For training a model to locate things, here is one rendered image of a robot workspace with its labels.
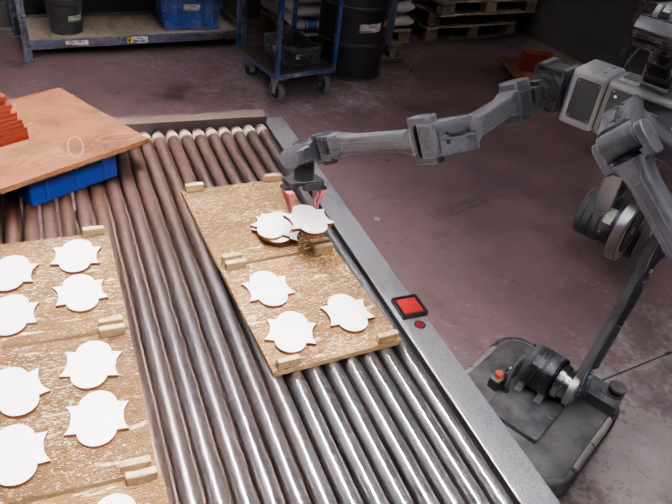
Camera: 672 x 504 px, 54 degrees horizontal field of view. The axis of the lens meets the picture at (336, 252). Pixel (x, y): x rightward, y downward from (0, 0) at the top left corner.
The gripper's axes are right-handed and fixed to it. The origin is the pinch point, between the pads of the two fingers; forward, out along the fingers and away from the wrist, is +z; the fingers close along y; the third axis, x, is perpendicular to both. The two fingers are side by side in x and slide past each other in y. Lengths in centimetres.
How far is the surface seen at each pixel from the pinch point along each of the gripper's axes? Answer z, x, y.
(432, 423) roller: 28, -66, 5
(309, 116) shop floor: 44, 282, 125
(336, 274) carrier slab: 15.4, -13.3, 5.2
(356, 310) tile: 17.9, -29.8, 3.3
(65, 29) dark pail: -1, 420, -26
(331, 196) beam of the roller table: 8.1, 28.0, 22.5
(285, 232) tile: 8.4, 4.2, -3.5
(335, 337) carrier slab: 20.6, -36.0, -5.5
